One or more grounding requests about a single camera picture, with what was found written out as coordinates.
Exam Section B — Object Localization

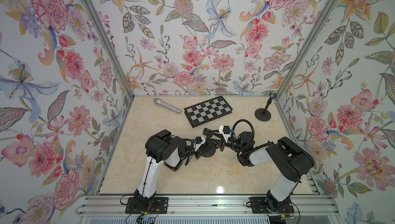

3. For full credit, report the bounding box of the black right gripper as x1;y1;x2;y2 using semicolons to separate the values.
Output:
208;130;246;154

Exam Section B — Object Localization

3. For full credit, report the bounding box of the black round disc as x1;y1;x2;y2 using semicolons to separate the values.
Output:
202;143;217;158

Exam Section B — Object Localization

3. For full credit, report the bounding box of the black round stand base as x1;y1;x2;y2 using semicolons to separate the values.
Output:
255;109;272;122

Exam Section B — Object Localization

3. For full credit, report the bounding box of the black microphone stand pole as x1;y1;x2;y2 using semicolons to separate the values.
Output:
263;98;273;114

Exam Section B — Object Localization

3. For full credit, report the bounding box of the black microphone clip holder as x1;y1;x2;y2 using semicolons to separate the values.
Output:
269;92;277;100

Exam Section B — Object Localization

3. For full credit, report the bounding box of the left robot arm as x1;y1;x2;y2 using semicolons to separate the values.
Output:
134;129;206;206

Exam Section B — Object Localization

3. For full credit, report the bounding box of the silver handheld microphone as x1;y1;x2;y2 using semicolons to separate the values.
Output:
154;98;181;114

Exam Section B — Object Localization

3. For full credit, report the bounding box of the black white chessboard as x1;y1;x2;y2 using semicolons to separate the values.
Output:
184;96;232;128

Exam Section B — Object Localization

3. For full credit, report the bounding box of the left black corrugated cable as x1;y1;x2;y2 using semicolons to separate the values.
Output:
175;138;196;166

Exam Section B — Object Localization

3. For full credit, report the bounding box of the black corrugated cable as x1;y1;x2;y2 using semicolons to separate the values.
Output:
232;119;256;151
175;138;196;166

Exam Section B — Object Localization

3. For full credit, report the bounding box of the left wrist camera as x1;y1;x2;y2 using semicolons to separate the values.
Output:
193;136;206;151

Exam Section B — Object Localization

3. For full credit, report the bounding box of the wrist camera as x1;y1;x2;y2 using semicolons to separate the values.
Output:
193;136;206;151
218;125;232;143

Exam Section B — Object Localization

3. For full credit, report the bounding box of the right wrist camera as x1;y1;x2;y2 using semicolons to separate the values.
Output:
218;125;232;143

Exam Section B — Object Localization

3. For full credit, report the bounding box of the right black corrugated cable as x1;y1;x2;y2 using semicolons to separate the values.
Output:
232;119;256;151

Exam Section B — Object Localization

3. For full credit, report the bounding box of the aluminium front rail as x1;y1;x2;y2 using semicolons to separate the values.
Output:
76;194;344;224

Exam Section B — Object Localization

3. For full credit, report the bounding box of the left aluminium corner post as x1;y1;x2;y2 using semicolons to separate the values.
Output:
82;0;134;101

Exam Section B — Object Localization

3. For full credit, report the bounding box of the aluminium corner post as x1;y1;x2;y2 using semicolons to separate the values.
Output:
277;0;339;101
82;0;134;101

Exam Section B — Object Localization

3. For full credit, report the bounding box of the right aluminium corner post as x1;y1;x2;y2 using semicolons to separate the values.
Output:
277;0;339;101

